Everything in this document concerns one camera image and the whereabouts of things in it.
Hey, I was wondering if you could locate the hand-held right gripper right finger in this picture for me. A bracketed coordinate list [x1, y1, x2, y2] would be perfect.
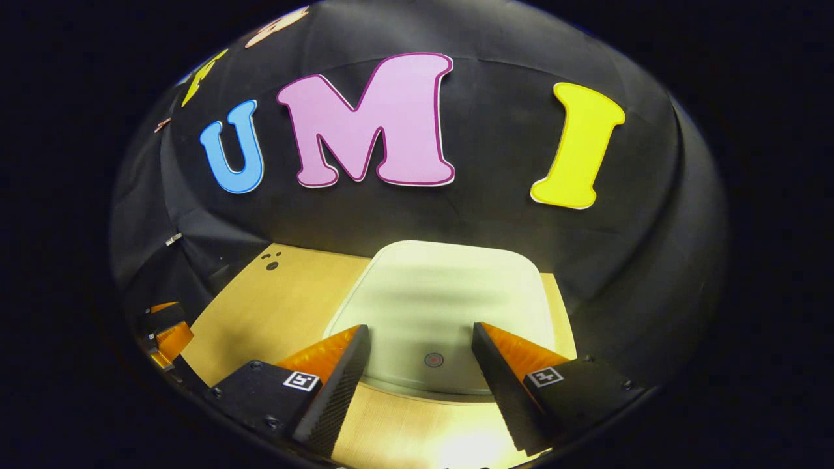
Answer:
[470, 322, 647, 457]

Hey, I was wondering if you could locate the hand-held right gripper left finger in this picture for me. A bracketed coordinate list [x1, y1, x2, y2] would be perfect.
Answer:
[203, 324, 372, 458]

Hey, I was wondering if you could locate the pale green desktop garbage bin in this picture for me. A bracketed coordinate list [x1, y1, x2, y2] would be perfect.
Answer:
[324, 240, 556, 405]

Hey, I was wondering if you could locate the wooden desktop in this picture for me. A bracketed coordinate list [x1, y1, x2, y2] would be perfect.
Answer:
[181, 244, 577, 469]

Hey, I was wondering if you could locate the black backdrop cloth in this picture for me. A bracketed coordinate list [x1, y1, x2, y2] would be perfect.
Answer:
[109, 0, 729, 391]

